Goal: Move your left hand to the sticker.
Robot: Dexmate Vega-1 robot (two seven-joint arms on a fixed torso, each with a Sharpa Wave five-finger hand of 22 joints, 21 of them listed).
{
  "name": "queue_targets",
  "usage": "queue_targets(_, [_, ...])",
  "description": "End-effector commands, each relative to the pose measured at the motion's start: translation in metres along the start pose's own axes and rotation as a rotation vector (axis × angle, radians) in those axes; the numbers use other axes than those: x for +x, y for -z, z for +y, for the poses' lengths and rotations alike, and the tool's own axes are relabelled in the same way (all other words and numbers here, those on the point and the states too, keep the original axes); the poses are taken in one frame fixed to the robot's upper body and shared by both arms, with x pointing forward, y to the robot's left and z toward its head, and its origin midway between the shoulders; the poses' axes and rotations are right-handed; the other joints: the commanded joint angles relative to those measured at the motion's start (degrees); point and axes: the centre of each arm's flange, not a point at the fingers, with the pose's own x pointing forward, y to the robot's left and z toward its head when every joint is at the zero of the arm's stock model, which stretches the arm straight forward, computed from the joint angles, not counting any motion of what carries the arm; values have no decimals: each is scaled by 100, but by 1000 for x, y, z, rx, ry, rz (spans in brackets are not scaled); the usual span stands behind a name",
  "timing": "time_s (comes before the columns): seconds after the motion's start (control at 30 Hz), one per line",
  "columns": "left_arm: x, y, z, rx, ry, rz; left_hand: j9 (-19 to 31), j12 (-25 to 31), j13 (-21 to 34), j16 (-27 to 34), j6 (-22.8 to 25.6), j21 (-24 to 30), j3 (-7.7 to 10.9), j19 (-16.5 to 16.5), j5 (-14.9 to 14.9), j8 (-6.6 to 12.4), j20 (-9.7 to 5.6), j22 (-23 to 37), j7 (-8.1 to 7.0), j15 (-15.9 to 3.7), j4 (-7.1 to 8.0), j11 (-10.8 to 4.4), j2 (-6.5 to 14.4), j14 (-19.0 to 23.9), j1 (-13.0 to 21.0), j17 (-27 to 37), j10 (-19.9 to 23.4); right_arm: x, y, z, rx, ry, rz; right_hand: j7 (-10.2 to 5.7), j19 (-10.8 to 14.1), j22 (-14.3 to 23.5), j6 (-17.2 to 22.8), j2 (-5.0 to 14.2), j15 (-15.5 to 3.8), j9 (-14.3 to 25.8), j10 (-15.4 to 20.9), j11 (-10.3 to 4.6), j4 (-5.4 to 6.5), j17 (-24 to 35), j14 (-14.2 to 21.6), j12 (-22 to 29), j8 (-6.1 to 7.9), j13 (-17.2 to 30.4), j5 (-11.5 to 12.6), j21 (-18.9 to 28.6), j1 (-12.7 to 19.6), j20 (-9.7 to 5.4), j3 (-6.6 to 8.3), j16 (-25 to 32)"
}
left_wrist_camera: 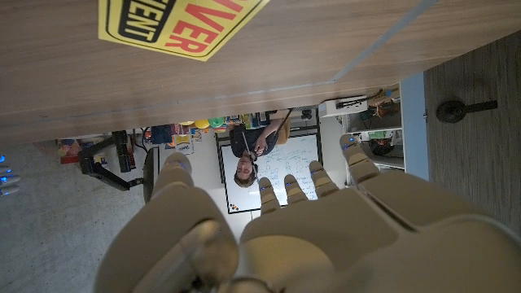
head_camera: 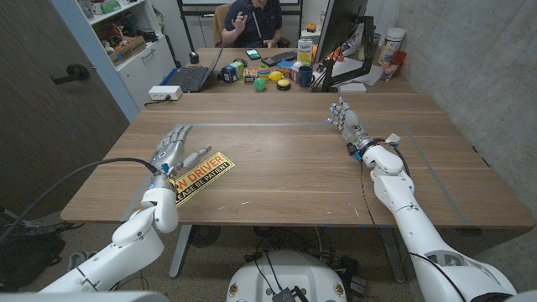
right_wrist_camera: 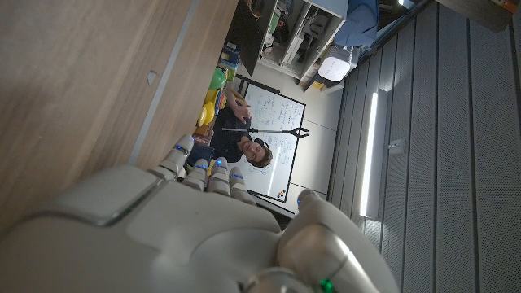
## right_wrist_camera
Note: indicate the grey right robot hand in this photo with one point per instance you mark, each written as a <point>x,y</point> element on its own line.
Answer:
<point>183,244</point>

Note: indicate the person in dark shirt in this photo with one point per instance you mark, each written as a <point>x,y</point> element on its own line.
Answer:
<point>228,138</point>

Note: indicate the long grabber tool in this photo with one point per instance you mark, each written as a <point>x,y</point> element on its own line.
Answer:
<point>264,131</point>

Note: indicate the blue toy block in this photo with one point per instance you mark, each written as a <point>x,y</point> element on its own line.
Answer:
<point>230,55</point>

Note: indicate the long ceiling light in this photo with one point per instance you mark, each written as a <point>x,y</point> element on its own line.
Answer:
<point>368,154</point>

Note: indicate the white shelf cabinet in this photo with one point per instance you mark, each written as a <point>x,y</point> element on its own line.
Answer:
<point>295,45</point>

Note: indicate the white round-cornered device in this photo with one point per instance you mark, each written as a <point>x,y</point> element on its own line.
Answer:
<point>334,65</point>

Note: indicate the small white ceiling sensor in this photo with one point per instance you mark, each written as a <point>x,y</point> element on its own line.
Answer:
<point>397,146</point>

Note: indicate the blue fabric bundle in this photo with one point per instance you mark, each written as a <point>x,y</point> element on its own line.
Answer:
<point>358,20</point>

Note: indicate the whiteboard with black frame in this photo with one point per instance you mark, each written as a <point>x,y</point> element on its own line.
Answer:
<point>281,163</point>

